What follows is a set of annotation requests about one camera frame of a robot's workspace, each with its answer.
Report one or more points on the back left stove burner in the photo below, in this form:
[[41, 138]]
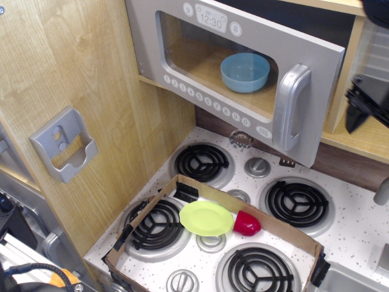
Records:
[[205, 162]]

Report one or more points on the green plastic plate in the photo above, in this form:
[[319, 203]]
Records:
[[206, 218]]

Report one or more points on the grey front stove knob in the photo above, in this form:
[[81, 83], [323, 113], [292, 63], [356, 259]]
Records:
[[182, 280]]

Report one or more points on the grey stove knob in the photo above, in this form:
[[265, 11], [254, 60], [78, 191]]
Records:
[[257, 168], [182, 280], [240, 194], [211, 244]]

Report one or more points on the grey centre stove knob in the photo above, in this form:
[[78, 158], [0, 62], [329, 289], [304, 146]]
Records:
[[211, 244]]

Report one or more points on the front right stove burner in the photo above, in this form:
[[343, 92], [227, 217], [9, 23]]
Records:
[[256, 267]]

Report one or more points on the steel sink basin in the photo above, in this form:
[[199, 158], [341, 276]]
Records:
[[341, 279]]

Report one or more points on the blue plastic bowl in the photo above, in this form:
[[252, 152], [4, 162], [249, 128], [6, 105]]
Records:
[[245, 72]]

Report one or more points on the brown cardboard frame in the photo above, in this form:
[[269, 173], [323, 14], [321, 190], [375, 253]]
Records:
[[134, 275]]

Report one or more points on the grey toy microwave door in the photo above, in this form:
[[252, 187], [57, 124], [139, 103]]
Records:
[[181, 44]]

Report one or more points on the grey faucet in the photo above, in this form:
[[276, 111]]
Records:
[[381, 196]]

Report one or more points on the hanging small spatula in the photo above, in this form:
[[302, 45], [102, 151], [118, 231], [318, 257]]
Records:
[[287, 162]]

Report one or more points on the stove burner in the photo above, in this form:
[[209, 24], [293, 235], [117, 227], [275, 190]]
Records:
[[205, 162], [160, 235], [256, 267], [300, 203]]

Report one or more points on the grey back stove knob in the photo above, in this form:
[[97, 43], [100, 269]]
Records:
[[257, 168]]

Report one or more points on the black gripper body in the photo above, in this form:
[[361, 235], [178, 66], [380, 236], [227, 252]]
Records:
[[373, 93]]

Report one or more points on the back right stove burner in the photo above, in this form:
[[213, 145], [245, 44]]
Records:
[[300, 203]]

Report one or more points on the grey oven door handle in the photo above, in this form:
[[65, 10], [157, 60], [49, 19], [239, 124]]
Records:
[[52, 248]]

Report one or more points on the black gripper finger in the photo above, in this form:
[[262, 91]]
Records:
[[356, 115]]

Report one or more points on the front left stove burner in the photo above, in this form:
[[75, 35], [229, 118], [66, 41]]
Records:
[[160, 235]]

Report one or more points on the grey wall phone holder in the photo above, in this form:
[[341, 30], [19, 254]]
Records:
[[56, 136]]

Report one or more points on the grey middle stove knob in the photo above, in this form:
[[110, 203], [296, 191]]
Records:
[[240, 194]]

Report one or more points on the hanging silver strainer spoon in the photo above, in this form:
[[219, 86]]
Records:
[[240, 140]]

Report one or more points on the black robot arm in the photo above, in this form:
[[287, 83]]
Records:
[[377, 13]]

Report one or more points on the red plastic cup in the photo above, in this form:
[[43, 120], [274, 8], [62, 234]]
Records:
[[246, 224]]

